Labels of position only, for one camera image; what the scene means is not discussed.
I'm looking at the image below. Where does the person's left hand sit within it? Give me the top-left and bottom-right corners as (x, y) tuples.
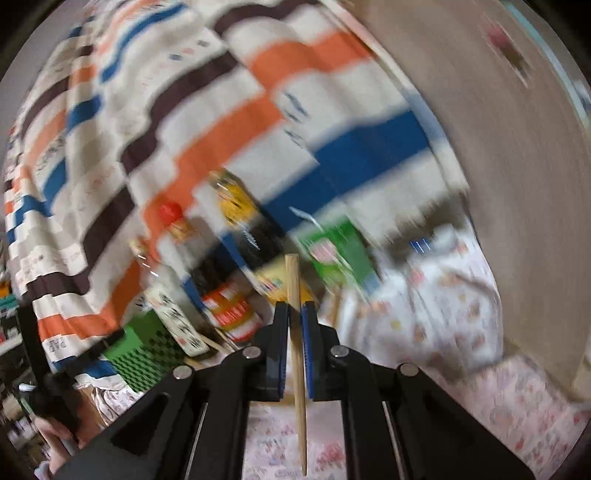
(37, 415), (79, 474)

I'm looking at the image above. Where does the red cap sauce bottle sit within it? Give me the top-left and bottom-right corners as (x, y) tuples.
(157, 203), (259, 342)

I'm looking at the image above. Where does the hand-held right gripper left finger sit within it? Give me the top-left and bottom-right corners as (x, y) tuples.
(55, 301), (291, 480)

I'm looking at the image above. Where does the striped hanging cloth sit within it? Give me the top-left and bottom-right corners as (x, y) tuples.
(0, 0), (469, 377)

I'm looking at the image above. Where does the green drink carton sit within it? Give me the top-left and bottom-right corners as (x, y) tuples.
(291, 208), (384, 296)

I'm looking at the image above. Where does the brown board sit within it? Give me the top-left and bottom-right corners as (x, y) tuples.
(323, 0), (591, 398)

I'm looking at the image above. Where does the clear cooking wine bottle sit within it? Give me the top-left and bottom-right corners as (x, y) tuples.
(129, 237), (211, 356)

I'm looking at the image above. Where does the yellow cap dark sauce bottle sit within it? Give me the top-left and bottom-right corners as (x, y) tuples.
(210, 171), (301, 305)

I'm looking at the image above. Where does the green checkered box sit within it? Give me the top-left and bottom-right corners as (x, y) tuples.
(104, 311), (204, 393)

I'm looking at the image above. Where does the pink patchwork print cloth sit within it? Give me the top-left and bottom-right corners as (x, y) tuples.
(240, 355), (591, 480)

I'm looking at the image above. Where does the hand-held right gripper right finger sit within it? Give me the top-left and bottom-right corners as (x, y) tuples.
(301, 301), (536, 480)

